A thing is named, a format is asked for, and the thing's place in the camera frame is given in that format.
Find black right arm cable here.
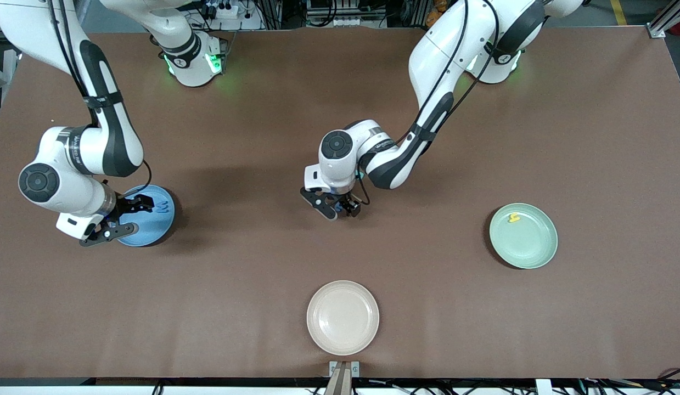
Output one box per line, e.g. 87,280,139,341
46,0,153,190

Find beige plate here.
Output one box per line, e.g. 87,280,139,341
306,280,380,356

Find aluminium frame post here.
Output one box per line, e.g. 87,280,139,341
647,0,680,39

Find white power strip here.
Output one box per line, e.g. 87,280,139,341
205,0,241,20

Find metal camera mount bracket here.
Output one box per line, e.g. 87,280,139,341
329,360,361,395

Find green plate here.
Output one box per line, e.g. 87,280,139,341
489,203,558,269

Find orange snack bags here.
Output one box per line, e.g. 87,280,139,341
426,0,446,28

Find blue plate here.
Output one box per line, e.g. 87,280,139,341
116,185,176,247

